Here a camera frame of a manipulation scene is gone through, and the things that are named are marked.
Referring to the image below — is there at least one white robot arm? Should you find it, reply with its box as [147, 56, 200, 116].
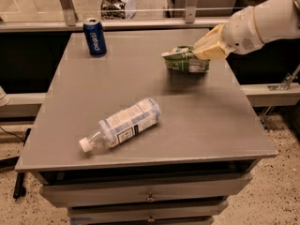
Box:
[192, 0, 300, 60]

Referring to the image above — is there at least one left metal railing post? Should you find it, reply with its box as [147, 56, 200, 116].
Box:
[59, 0, 78, 26]

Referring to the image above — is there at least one green jalapeno chip bag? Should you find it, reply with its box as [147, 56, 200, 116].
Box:
[161, 46, 209, 73]

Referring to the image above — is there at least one right metal railing post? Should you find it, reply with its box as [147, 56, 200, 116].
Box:
[184, 0, 198, 23]

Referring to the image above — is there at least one robot base behind glass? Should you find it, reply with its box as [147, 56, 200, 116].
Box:
[100, 0, 136, 20]

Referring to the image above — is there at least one grey drawer cabinet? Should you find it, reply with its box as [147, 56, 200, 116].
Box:
[16, 30, 276, 225]

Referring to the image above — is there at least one drawer knob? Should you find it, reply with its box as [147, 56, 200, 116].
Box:
[146, 193, 156, 203]
[147, 216, 156, 223]

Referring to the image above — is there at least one blue plastic water bottle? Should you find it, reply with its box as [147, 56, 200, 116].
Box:
[79, 98, 161, 153]

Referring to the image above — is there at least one blue soda can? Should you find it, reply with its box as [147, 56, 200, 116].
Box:
[83, 18, 107, 56]

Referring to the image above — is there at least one metal bracket at right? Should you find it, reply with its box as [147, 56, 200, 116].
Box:
[268, 65, 300, 91]

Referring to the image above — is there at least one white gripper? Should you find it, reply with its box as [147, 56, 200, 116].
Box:
[193, 6, 263, 60]

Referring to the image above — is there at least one black cable on floor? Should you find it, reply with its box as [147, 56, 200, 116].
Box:
[0, 126, 33, 201]

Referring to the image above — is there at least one upper drawer knob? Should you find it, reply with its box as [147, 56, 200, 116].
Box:
[146, 193, 156, 203]

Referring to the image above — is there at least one metal railing post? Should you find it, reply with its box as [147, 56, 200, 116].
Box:
[184, 0, 198, 23]
[59, 0, 78, 26]

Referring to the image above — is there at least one lower drawer knob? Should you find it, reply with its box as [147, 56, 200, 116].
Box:
[147, 216, 156, 223]

